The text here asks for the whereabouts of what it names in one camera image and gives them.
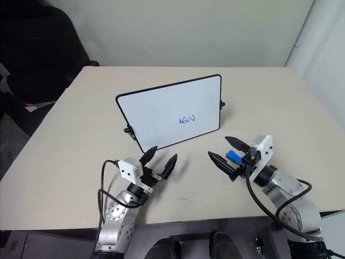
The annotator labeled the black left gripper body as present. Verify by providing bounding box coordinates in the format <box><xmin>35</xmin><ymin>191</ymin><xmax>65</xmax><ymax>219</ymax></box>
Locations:
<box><xmin>140</xmin><ymin>166</ymin><xmax>165</xmax><ymax>190</ymax></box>

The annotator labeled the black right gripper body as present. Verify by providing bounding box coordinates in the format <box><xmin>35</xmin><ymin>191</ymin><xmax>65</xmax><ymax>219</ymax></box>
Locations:
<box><xmin>229</xmin><ymin>149</ymin><xmax>257</xmax><ymax>182</ymax></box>

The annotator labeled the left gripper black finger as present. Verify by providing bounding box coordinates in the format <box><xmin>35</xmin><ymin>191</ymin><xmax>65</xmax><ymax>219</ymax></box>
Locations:
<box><xmin>161</xmin><ymin>154</ymin><xmax>178</xmax><ymax>181</ymax></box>
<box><xmin>139</xmin><ymin>146</ymin><xmax>158</xmax><ymax>166</ymax></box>

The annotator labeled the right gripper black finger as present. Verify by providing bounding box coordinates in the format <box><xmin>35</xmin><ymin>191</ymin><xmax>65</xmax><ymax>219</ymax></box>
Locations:
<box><xmin>224</xmin><ymin>136</ymin><xmax>251</xmax><ymax>153</ymax></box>
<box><xmin>208</xmin><ymin>151</ymin><xmax>238</xmax><ymax>176</ymax></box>

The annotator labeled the blue plastic block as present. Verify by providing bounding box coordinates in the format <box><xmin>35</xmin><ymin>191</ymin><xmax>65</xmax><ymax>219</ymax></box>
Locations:
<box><xmin>225</xmin><ymin>149</ymin><xmax>243</xmax><ymax>164</ymax></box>

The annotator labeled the black-framed whiteboard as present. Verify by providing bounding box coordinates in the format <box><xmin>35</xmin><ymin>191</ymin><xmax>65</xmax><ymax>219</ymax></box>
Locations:
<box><xmin>115</xmin><ymin>74</ymin><xmax>226</xmax><ymax>152</ymax></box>

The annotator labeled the dark rounded shape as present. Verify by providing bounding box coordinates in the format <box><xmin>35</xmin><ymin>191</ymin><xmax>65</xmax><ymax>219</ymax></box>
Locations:
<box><xmin>209</xmin><ymin>231</ymin><xmax>239</xmax><ymax>259</ymax></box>
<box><xmin>149</xmin><ymin>236</ymin><xmax>182</xmax><ymax>259</ymax></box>

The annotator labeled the black office chair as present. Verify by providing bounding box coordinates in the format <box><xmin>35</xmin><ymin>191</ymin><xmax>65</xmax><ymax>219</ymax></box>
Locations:
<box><xmin>0</xmin><ymin>4</ymin><xmax>101</xmax><ymax>137</ymax></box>

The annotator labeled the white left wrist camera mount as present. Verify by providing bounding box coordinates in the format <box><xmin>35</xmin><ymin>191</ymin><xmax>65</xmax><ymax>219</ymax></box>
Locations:
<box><xmin>117</xmin><ymin>157</ymin><xmax>144</xmax><ymax>186</ymax></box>

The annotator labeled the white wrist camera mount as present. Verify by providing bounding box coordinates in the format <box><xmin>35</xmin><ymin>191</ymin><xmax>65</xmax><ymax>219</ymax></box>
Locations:
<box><xmin>249</xmin><ymin>134</ymin><xmax>274</xmax><ymax>182</ymax></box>
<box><xmin>117</xmin><ymin>157</ymin><xmax>144</xmax><ymax>186</ymax></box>

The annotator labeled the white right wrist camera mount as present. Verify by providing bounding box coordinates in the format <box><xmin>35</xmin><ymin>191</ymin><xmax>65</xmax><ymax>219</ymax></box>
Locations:
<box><xmin>249</xmin><ymin>134</ymin><xmax>274</xmax><ymax>182</ymax></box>

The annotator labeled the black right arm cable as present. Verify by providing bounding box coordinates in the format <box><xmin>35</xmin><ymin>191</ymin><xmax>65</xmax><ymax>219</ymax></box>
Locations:
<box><xmin>245</xmin><ymin>161</ymin><xmax>314</xmax><ymax>241</ymax></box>

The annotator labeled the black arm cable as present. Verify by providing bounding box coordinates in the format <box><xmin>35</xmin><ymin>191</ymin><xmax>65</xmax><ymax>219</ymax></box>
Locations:
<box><xmin>97</xmin><ymin>159</ymin><xmax>141</xmax><ymax>226</ymax></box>
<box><xmin>245</xmin><ymin>161</ymin><xmax>314</xmax><ymax>241</ymax></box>

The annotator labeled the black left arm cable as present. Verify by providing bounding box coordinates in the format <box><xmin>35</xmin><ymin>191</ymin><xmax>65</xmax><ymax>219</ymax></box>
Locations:
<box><xmin>97</xmin><ymin>159</ymin><xmax>141</xmax><ymax>226</ymax></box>

